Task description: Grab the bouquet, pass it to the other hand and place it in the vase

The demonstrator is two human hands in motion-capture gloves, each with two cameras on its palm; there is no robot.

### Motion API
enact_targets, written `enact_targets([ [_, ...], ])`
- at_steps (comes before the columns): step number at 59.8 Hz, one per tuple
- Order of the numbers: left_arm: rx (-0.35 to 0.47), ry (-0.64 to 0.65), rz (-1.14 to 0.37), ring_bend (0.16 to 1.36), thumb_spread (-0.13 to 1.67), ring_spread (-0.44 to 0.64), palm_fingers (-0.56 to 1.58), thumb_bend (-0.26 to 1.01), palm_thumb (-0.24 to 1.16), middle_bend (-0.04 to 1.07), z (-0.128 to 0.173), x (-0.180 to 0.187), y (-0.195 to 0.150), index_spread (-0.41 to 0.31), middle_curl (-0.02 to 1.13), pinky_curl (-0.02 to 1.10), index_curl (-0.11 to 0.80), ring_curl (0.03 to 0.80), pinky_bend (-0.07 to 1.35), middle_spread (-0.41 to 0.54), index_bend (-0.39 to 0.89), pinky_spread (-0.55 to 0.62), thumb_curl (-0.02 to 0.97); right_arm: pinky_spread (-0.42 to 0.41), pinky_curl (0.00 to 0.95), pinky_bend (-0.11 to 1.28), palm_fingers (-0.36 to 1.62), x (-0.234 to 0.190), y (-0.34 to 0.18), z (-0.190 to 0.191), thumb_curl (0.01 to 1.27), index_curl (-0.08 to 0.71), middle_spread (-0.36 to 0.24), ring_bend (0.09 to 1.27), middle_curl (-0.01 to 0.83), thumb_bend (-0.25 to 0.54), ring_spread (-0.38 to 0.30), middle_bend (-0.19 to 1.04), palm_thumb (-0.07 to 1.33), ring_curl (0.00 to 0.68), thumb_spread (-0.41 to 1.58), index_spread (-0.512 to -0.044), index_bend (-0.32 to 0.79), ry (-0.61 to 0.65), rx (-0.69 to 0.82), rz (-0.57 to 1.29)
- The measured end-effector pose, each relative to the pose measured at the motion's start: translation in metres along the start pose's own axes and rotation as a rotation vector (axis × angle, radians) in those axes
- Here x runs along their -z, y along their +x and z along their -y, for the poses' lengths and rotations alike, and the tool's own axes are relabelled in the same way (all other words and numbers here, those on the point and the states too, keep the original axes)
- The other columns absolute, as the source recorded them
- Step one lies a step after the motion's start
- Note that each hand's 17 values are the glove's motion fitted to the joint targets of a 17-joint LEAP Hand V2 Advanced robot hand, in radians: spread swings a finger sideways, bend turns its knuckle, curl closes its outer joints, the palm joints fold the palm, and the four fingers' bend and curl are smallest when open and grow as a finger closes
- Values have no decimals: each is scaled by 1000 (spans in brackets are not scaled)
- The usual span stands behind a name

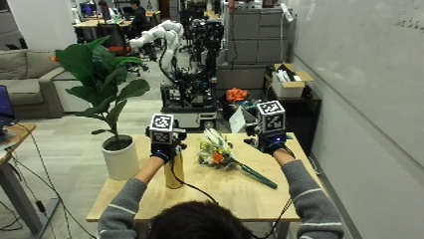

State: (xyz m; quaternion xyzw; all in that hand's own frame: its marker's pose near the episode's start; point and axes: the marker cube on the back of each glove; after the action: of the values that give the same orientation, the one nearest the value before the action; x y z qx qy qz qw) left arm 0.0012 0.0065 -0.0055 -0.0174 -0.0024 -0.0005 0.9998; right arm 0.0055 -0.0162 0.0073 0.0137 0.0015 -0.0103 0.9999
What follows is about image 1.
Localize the person's left hand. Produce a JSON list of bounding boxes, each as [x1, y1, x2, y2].
[[145, 126, 189, 164]]

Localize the person's right hand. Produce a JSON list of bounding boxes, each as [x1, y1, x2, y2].
[[242, 122, 294, 156]]

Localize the gold cylindrical vase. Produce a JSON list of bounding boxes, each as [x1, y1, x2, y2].
[[163, 149, 187, 190]]

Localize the white marker cube left glove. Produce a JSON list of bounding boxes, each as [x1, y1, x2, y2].
[[149, 113, 177, 145]]

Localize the white marker cube glove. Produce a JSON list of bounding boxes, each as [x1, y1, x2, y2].
[[149, 113, 177, 145], [255, 100, 287, 135]]

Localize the white marker cube right glove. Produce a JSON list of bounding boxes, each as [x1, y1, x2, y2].
[[255, 100, 287, 135]]

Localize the mixed flower bouquet green stems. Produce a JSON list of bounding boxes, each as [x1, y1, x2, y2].
[[197, 127, 279, 190]]

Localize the white cylindrical plant pot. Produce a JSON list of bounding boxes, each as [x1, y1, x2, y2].
[[101, 133, 141, 181]]

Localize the black low cabinet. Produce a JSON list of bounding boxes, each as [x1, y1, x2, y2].
[[263, 73, 323, 155]]

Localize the orange flower bunch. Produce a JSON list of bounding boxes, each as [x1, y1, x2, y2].
[[225, 87, 251, 104]]

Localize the open cardboard box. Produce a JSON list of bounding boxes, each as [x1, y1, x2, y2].
[[270, 62, 315, 100]]

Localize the green large-leaf plant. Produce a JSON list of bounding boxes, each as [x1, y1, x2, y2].
[[54, 35, 153, 140]]

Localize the grey filing cabinets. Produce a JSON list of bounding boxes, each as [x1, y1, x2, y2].
[[214, 5, 295, 92]]

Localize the wooden side desk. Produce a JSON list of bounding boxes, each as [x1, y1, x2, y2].
[[0, 122, 61, 235]]

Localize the grey sofa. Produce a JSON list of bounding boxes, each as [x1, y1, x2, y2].
[[0, 49, 92, 120]]

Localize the wooden office desk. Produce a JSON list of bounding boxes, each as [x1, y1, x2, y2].
[[72, 18, 134, 31]]

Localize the blue laptop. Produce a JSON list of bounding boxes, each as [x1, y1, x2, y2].
[[0, 85, 19, 135]]

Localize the black left glove cable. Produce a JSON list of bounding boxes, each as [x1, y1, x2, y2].
[[169, 158, 219, 204]]

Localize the black glove cable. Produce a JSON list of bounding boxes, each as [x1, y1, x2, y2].
[[252, 197, 294, 239], [169, 158, 219, 204]]

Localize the black right glove cable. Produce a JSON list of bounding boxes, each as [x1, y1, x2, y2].
[[252, 197, 294, 239]]

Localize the black desk power cable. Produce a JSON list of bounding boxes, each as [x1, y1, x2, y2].
[[8, 122, 98, 239]]

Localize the wall whiteboard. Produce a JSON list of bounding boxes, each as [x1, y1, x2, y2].
[[284, 0, 424, 168]]

